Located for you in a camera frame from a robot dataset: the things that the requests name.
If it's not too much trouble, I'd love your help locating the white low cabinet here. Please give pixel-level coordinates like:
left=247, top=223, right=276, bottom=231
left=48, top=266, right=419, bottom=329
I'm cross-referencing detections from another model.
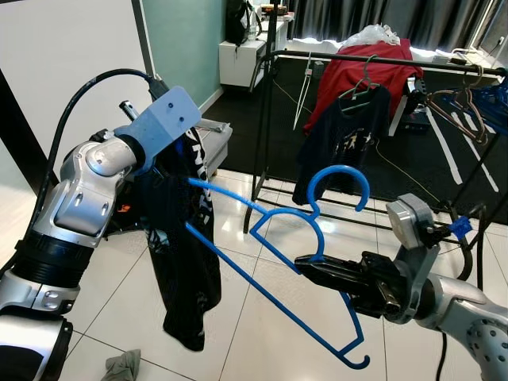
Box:
left=218, top=36, right=276, bottom=88

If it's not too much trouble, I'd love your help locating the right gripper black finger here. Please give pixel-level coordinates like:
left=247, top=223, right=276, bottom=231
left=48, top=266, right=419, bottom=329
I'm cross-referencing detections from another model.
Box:
left=306, top=274, right=374, bottom=301
left=295, top=254, right=368, bottom=277

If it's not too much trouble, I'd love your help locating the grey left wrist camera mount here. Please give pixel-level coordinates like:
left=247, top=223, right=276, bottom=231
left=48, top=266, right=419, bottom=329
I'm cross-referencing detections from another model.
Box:
left=117, top=86, right=204, bottom=172

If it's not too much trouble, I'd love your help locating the white plastic bag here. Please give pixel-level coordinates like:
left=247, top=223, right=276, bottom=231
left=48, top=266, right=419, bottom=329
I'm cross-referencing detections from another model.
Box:
left=349, top=24, right=402, bottom=47

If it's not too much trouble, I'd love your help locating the flat silver device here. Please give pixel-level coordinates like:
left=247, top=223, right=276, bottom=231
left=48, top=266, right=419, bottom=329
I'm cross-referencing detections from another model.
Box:
left=193, top=117, right=233, bottom=133

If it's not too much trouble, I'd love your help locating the dark green hanger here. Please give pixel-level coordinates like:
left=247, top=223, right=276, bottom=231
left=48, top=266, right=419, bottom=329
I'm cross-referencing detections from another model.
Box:
left=340, top=54, right=383, bottom=102

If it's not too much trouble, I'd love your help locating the black metal clothes rack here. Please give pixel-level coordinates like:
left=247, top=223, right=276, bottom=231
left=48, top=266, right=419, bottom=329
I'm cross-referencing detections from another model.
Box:
left=242, top=0, right=508, bottom=239

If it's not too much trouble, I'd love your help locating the grey green cloth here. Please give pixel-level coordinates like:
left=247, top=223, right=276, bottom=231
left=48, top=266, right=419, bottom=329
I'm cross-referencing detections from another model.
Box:
left=103, top=349, right=143, bottom=381

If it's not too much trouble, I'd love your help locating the dark navy hanging shirt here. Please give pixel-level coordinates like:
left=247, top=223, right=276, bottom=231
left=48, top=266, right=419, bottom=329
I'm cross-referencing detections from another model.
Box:
left=292, top=83, right=392, bottom=206

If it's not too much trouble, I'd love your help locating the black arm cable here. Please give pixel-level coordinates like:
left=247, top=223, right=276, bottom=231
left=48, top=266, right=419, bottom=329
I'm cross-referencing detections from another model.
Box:
left=435, top=213, right=477, bottom=243
left=36, top=67, right=171, bottom=231

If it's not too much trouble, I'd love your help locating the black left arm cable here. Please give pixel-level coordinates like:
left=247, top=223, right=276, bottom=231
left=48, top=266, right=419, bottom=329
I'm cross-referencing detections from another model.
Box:
left=36, top=67, right=171, bottom=231

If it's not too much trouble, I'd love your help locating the black bag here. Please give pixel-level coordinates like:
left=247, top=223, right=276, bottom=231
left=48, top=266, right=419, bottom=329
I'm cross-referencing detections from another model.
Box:
left=225, top=0, right=256, bottom=46

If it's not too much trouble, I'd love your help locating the brown wooden hanger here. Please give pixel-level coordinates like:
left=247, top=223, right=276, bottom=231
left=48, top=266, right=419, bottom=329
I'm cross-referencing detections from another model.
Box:
left=423, top=67, right=491, bottom=149

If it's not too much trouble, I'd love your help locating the grey upholstered ottoman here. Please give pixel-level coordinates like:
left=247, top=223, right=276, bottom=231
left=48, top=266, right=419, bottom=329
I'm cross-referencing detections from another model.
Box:
left=189, top=119, right=233, bottom=182

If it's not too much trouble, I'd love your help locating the dark striped curtain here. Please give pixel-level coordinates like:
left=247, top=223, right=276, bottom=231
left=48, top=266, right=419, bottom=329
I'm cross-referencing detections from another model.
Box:
left=274, top=0, right=508, bottom=52

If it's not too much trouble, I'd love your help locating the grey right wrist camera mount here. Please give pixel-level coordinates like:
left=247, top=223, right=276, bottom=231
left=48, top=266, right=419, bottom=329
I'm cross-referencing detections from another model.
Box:
left=387, top=193, right=442, bottom=320

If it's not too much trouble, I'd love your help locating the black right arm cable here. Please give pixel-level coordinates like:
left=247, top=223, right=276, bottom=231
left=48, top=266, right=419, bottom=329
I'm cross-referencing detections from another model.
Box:
left=435, top=213, right=477, bottom=243

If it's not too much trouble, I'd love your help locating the blue plastic hanger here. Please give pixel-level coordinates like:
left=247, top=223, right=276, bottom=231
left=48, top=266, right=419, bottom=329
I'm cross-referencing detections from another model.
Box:
left=187, top=164, right=372, bottom=371

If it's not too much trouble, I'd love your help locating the red draped garment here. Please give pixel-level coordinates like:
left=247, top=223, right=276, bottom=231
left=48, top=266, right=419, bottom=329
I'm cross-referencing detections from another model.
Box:
left=304, top=38, right=414, bottom=133

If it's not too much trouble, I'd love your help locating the black printed shirt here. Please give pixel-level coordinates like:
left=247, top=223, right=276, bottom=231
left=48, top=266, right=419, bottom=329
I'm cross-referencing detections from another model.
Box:
left=131, top=127, right=224, bottom=352

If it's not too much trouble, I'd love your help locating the thin white hanger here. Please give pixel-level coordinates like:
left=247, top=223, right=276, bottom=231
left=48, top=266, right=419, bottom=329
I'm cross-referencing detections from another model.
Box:
left=291, top=52, right=315, bottom=133

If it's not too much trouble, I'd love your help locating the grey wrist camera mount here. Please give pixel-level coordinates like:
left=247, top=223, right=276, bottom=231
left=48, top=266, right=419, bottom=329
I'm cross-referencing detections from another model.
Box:
left=387, top=193, right=442, bottom=320
left=117, top=86, right=204, bottom=172

